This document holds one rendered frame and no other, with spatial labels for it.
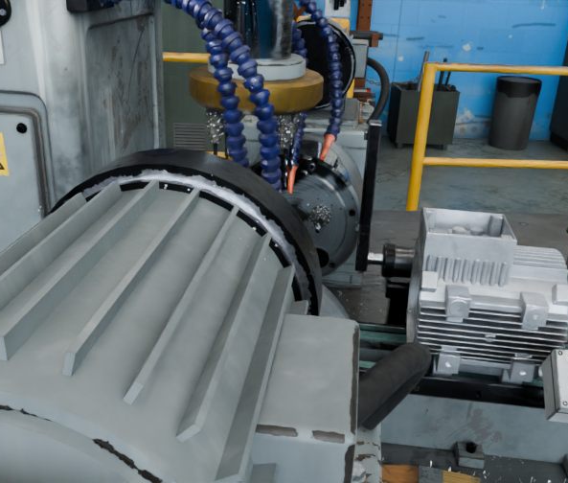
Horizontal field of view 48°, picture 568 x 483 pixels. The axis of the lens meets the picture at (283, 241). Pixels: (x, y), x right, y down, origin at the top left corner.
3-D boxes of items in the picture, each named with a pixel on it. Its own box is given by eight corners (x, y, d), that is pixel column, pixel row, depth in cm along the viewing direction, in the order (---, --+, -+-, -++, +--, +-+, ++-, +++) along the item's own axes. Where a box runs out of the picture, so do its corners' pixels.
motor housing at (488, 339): (407, 388, 92) (425, 269, 84) (403, 321, 109) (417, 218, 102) (552, 405, 90) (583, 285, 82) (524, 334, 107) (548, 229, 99)
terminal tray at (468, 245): (420, 280, 90) (426, 233, 87) (416, 249, 99) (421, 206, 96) (508, 289, 88) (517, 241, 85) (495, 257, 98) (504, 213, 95)
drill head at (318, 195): (215, 296, 115) (215, 162, 105) (253, 215, 153) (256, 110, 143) (354, 310, 113) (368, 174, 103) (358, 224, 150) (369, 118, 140)
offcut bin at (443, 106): (440, 139, 600) (452, 48, 567) (454, 153, 557) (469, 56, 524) (384, 137, 596) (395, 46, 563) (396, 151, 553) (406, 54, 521)
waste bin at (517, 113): (518, 140, 608) (531, 76, 584) (535, 151, 573) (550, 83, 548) (478, 139, 605) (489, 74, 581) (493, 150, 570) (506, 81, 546)
